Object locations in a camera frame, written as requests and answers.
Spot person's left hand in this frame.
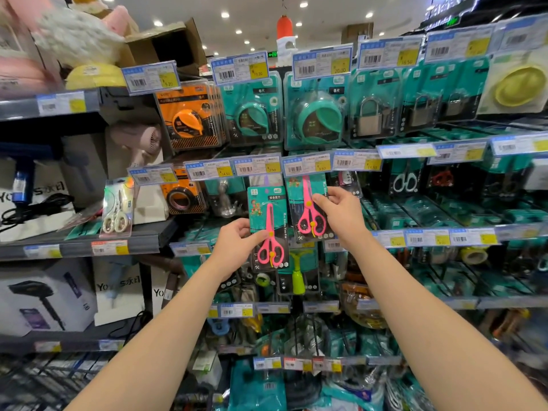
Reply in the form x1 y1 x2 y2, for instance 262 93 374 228
208 218 270 284

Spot person's right hand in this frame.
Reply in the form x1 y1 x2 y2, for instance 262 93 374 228
312 186 377 253

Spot pink scissors teal card packet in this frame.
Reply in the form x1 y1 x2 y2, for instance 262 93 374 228
285 174 329 243
247 186 290 271

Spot person's right forearm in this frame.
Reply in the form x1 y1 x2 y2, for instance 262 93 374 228
346 233 548 411

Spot person's left forearm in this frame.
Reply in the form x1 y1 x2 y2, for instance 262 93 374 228
64 257 234 411

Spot row of shelf price tags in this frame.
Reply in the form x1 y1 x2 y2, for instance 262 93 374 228
170 227 548 257
207 295 548 320
253 355 405 374
128 132 548 186
122 15 548 96

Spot silver metal hooks packet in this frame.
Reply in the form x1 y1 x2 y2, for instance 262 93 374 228
214 180 240 219

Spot orange black tape roll packet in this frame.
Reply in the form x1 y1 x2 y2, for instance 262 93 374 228
160 167 209 215

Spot large teal tape measure packet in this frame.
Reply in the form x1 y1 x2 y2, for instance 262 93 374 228
283 73 350 151

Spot silver padlock teal packet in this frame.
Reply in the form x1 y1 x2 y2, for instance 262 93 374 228
400 64 446 134
348 69 403 140
441 57 491 123

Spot grey metal shelf board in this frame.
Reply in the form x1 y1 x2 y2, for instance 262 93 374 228
0 87 104 121
0 319 144 354
0 217 179 262

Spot small white box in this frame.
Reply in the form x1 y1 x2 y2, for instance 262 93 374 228
132 184 170 225

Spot small teal tape measure packet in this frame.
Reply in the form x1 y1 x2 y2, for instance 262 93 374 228
220 72 284 147

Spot rows of hanging teal packets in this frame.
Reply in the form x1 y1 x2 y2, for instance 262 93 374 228
362 194 548 236

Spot stack of orange tape measure packets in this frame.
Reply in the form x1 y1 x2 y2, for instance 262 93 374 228
155 80 228 151

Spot white scissors clear packet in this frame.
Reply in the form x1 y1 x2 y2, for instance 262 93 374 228
100 177 136 239

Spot white printed carton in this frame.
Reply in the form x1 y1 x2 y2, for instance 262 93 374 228
93 257 146 327

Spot pink hair dryer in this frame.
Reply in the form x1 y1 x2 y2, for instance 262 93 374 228
106 122 163 168

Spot yellow tape roll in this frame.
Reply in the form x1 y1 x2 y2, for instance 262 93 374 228
460 246 489 266

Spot red white rocket ornament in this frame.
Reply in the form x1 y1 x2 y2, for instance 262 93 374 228
276 15 299 67

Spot group of ceiling spot lights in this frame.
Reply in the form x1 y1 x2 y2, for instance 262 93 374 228
99 0 376 46

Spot brown cardboard box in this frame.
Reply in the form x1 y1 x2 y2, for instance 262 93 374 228
117 18 209 78

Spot white hair dryer box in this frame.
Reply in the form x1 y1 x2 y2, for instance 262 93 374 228
0 160 76 243

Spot white box black dryer picture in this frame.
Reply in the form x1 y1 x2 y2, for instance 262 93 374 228
0 258 98 337

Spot yellow round item white packet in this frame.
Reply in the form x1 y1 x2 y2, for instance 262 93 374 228
477 51 548 115

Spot yellow round cushion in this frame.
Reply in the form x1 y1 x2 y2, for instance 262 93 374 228
65 63 127 91

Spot blue hair dryer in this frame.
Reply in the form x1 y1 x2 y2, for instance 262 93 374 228
0 143 55 207

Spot pink plush toy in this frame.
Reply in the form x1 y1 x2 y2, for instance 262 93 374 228
102 5 138 37

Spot white fluffy plush toy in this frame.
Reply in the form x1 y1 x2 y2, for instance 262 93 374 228
32 7 126 67

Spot green handled tool packet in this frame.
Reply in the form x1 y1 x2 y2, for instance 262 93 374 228
278 249 319 297

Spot white handled scissors packet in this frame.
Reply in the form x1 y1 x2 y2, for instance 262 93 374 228
387 160 424 196

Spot red handled scissors packet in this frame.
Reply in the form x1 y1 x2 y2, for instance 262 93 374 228
426 164 458 190

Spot black power cord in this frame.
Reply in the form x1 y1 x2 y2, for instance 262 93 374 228
0 193 76 234

